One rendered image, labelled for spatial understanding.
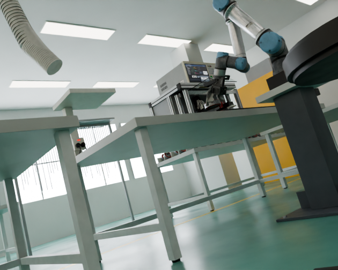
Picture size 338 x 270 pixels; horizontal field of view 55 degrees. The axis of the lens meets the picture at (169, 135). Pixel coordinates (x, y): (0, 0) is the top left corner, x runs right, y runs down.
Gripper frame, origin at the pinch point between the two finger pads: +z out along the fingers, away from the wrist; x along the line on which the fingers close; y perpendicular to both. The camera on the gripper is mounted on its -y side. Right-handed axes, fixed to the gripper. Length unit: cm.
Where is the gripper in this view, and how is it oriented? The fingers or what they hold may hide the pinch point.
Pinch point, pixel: (212, 105)
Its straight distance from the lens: 219.3
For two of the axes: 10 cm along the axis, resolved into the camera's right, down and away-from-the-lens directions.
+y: 6.5, 2.8, -7.0
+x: 7.5, -1.0, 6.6
